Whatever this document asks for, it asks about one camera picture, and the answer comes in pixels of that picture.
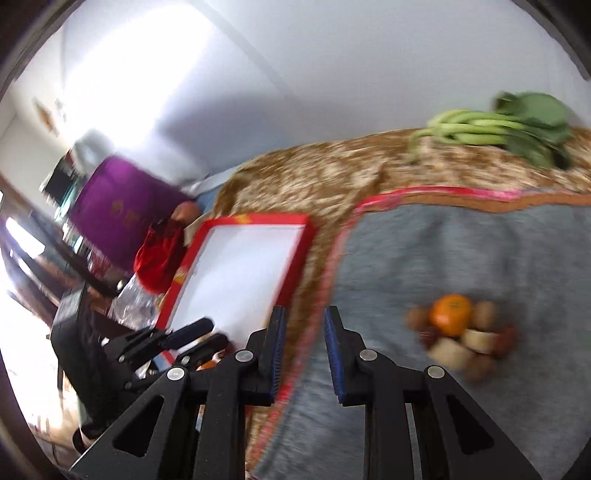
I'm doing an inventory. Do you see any red drawstring pouch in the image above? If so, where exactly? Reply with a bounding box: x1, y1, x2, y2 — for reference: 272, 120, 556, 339
134, 219, 185, 295

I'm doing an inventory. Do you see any green bok choy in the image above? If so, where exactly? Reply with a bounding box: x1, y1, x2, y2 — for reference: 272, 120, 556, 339
409, 92, 573, 169

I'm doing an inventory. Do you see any blue mattress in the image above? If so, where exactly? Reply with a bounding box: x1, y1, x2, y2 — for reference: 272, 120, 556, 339
194, 178, 232, 217

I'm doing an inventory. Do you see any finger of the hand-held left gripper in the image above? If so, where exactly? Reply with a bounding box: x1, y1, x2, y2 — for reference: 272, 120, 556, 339
105, 318, 215, 365
133, 333, 230, 392

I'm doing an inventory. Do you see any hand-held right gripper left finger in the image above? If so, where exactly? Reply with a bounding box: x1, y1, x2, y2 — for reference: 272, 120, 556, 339
69, 305, 287, 480

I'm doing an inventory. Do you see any clear plastic bag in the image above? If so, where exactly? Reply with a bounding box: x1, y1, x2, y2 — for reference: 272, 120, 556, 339
108, 272, 162, 333

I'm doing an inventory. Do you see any purple bag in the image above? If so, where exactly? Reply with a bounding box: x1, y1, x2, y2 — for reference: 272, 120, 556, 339
69, 156, 195, 273

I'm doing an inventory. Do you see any pale fruit chunk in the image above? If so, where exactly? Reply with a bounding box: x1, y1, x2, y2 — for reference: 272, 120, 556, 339
461, 329, 497, 355
427, 337, 476, 371

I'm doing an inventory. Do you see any brown patterned blanket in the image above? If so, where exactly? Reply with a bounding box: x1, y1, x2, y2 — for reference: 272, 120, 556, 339
217, 127, 591, 467

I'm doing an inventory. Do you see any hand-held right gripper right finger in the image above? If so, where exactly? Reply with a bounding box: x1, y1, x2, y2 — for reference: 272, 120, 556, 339
323, 305, 543, 480

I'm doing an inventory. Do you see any framed wall picture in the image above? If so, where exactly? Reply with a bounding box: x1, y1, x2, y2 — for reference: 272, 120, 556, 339
33, 98, 57, 136

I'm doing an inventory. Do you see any red tray box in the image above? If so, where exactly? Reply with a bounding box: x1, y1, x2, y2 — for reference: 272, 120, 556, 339
154, 212, 319, 365

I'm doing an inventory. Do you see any grey felt mat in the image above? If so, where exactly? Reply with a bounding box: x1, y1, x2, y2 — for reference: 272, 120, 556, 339
252, 187, 591, 480

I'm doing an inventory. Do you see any brown longan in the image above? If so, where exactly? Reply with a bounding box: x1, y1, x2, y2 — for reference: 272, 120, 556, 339
471, 301, 498, 329
405, 307, 432, 330
464, 354, 498, 383

